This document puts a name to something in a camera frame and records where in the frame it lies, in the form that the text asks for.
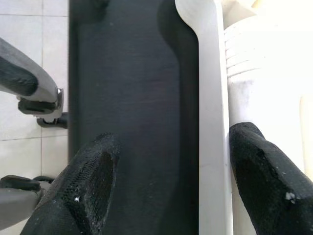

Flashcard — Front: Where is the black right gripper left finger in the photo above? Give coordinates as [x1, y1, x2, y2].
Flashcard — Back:
[19, 133, 122, 235]

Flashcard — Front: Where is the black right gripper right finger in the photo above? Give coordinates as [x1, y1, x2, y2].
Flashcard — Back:
[229, 121, 313, 235]

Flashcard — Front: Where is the white plastic table leg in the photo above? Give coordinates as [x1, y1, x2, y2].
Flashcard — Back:
[223, 21, 313, 235]

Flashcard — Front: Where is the grey robot right leg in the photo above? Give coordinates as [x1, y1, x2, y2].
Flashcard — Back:
[0, 175, 56, 221]

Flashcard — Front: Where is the white plastic table top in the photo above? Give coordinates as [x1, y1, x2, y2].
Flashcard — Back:
[175, 0, 313, 235]

